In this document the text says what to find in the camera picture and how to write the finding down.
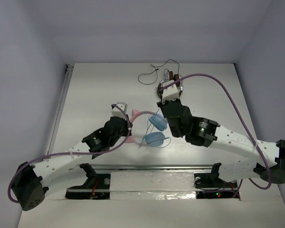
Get pink blue cat-ear headphones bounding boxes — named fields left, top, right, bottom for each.
left=126, top=109, right=171, bottom=148

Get light blue wired earphones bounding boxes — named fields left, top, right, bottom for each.
left=138, top=108, right=171, bottom=149

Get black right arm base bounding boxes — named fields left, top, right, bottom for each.
left=194, top=163, right=243, bottom=199

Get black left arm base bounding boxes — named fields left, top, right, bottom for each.
left=65, top=163, right=111, bottom=200

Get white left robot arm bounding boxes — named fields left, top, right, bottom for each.
left=7, top=115, right=132, bottom=211

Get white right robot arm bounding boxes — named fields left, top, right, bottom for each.
left=157, top=99, right=285, bottom=187

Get brown silver headphones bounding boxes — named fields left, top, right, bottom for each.
left=156, top=70, right=184, bottom=99

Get clear tape strip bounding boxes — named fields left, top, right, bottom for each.
left=109, top=171, right=196, bottom=200

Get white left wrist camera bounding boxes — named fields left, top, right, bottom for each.
left=111, top=102, right=128, bottom=119

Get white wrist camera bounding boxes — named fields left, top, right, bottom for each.
left=161, top=84, right=179, bottom=104
left=111, top=102, right=128, bottom=119

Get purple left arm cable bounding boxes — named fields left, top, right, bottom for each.
left=8, top=103, right=133, bottom=204

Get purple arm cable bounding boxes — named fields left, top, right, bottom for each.
left=8, top=103, right=133, bottom=204
left=161, top=73, right=274, bottom=190

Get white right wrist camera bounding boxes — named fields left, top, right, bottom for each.
left=161, top=84, right=179, bottom=104

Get aluminium rail front edge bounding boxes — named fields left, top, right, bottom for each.
left=91, top=164, right=212, bottom=170

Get aluminium rail edge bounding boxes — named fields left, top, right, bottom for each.
left=44, top=63, right=75, bottom=155
left=91, top=164, right=212, bottom=170

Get thin black headphone cable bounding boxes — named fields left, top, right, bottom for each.
left=138, top=59, right=181, bottom=85

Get aluminium rail left edge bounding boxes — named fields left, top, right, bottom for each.
left=44, top=63, right=75, bottom=155

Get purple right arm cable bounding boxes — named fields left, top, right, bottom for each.
left=161, top=73, right=274, bottom=190

